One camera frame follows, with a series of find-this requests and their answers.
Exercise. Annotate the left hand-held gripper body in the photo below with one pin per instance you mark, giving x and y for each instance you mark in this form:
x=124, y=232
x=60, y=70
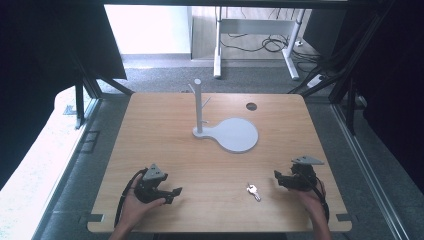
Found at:
x=150, y=186

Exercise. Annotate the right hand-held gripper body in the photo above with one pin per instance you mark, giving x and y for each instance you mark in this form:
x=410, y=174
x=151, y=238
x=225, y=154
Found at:
x=301, y=178

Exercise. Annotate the silver key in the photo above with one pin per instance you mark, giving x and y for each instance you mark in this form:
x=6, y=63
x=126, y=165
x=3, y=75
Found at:
x=254, y=192

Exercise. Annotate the grey key stand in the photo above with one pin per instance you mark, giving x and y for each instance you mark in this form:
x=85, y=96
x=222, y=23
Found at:
x=235, y=135

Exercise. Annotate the person's right hand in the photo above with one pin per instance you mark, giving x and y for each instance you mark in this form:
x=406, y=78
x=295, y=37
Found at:
x=315, y=201

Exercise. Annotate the person's left hand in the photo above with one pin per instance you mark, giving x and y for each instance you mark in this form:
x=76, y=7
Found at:
x=135, y=210

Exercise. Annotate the white power strip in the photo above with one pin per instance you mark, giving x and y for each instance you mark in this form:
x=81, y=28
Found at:
x=315, y=81

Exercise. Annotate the black curtain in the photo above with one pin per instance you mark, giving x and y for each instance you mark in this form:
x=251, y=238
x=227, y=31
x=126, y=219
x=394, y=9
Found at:
x=40, y=76
x=393, y=83

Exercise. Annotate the white cabinet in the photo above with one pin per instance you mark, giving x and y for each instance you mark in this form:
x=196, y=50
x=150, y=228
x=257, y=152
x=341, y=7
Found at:
x=148, y=30

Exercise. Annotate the silver floor rail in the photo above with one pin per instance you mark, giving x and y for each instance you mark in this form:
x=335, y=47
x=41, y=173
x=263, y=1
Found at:
x=370, y=173

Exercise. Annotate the black metal frame strut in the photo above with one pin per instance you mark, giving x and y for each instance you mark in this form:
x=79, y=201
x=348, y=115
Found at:
x=87, y=90
x=346, y=83

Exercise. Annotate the white desk frame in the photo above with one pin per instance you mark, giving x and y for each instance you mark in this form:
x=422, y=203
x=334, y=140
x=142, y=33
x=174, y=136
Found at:
x=256, y=26

